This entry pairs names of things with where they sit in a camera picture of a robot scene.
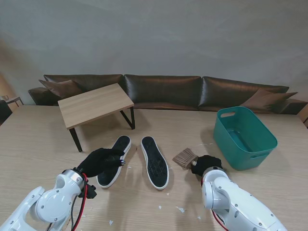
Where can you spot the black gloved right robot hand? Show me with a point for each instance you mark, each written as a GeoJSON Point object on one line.
{"type": "Point", "coordinates": [207, 163]}

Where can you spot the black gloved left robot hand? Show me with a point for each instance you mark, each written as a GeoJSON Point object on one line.
{"type": "Point", "coordinates": [98, 162]}

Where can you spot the yellow canvas sneaker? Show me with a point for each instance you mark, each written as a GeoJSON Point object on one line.
{"type": "Point", "coordinates": [110, 176]}
{"type": "Point", "coordinates": [155, 163]}

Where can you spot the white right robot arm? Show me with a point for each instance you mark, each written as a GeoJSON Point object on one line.
{"type": "Point", "coordinates": [235, 204]}

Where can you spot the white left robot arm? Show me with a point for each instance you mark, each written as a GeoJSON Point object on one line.
{"type": "Point", "coordinates": [48, 204]}

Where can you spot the green plastic basin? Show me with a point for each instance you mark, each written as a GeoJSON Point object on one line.
{"type": "Point", "coordinates": [240, 137]}

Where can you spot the small wooden bench black legs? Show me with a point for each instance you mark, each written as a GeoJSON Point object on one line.
{"type": "Point", "coordinates": [96, 106]}

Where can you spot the brown sofa cushion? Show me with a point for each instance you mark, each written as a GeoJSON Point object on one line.
{"type": "Point", "coordinates": [57, 87]}
{"type": "Point", "coordinates": [267, 99]}

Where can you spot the brown leather sofa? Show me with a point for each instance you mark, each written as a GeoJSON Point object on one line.
{"type": "Point", "coordinates": [163, 89]}

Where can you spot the small wooden side table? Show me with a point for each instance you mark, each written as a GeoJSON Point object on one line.
{"type": "Point", "coordinates": [14, 98]}

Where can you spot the dark chair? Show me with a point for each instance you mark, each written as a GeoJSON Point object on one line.
{"type": "Point", "coordinates": [4, 111]}

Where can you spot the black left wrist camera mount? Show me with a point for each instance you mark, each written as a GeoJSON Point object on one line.
{"type": "Point", "coordinates": [91, 191]}

